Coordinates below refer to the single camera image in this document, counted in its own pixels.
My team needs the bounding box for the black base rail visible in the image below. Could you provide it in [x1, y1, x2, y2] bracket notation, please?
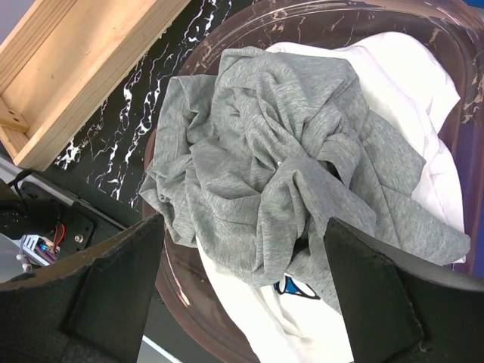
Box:
[1, 170, 125, 269]

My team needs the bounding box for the white t shirt blue graphic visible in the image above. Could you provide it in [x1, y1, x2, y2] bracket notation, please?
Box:
[200, 32, 467, 362]

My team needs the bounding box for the grey adidas t shirt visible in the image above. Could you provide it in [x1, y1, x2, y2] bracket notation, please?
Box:
[140, 47, 470, 309]

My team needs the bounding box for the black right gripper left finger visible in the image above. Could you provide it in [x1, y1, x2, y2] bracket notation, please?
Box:
[1, 214, 165, 362]

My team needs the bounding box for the clear pink plastic basin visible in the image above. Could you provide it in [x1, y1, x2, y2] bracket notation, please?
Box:
[156, 1, 483, 362]

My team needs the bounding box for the wooden box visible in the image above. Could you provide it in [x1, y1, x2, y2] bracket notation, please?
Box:
[1, 0, 186, 170]

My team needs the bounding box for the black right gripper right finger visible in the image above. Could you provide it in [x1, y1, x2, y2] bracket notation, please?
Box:
[324, 218, 483, 362]

